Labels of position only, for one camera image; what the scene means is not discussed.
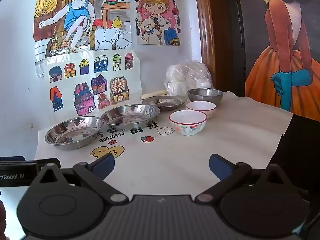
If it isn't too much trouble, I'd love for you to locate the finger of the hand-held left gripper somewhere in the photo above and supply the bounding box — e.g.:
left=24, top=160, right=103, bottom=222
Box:
left=35, top=157, right=61, bottom=172

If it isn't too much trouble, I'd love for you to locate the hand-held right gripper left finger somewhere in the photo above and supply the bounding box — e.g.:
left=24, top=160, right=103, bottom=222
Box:
left=30, top=153, right=129, bottom=204

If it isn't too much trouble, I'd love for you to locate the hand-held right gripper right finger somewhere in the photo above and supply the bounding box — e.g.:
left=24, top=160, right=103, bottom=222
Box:
left=195, top=153, right=300, bottom=204

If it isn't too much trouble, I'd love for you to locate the stainless steel plate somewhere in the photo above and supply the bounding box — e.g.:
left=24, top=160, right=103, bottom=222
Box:
left=142, top=95, right=187, bottom=112
left=45, top=116, right=104, bottom=151
left=101, top=104, right=160, bottom=132

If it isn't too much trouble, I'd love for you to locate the white red-rimmed ceramic bowl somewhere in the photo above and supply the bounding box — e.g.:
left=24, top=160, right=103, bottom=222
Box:
left=169, top=110, right=208, bottom=136
left=185, top=101, right=217, bottom=119

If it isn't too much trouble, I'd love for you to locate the stainless steel bowl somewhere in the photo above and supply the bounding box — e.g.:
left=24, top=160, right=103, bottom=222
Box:
left=187, top=88, right=224, bottom=105

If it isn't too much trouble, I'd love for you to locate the white cartoon printed tablecloth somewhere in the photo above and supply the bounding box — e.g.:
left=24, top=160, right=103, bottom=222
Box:
left=34, top=91, right=294, bottom=188

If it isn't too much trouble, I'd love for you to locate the rolled white paper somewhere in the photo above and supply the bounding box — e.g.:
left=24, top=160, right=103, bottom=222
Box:
left=140, top=89, right=168, bottom=100

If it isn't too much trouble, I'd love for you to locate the colourful houses drawing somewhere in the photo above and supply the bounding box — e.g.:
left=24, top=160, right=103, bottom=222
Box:
left=43, top=51, right=142, bottom=120

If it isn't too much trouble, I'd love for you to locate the plastic bag of steamed buns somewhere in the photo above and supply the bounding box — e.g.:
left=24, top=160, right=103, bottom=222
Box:
left=164, top=60, right=214, bottom=97

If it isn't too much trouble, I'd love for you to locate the orange dress woman painting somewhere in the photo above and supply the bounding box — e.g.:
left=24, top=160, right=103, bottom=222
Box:
left=235, top=0, right=320, bottom=117

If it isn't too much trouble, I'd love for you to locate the child with fan drawing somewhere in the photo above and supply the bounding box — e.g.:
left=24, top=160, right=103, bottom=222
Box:
left=33, top=0, right=133, bottom=79

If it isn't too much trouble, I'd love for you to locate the cartoon girl with teddy drawing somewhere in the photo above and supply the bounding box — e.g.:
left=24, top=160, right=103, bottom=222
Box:
left=135, top=0, right=181, bottom=46

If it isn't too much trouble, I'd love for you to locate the brown wooden frame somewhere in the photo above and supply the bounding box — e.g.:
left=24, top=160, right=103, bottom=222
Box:
left=194, top=0, right=218, bottom=88

